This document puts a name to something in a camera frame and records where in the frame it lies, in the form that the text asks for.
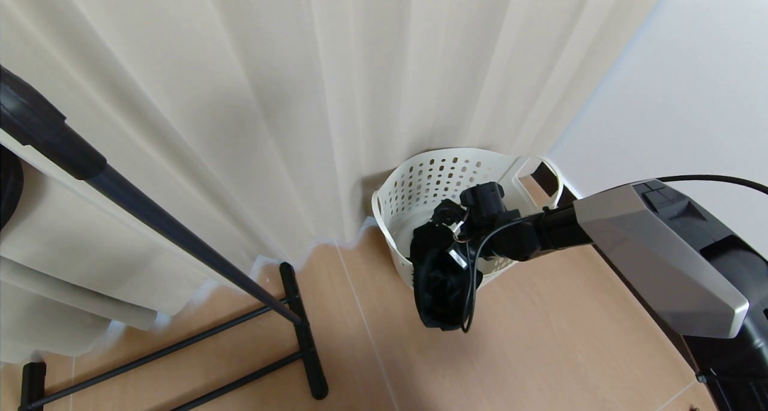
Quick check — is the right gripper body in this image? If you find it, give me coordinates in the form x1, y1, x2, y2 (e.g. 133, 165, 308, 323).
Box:
446, 224, 497, 272

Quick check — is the black sleeveless shirt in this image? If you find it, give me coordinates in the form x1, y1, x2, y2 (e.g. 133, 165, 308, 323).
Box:
410, 222, 481, 332

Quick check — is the white laundry basket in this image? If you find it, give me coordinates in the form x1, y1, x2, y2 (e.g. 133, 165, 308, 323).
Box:
371, 148, 565, 289

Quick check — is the black clothes rack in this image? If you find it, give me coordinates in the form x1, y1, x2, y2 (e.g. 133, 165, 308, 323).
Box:
0, 66, 329, 411

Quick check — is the beige curtain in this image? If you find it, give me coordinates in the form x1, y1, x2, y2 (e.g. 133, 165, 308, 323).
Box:
0, 0, 670, 364

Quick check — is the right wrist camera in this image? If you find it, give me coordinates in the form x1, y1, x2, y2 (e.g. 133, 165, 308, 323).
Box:
431, 199, 464, 227

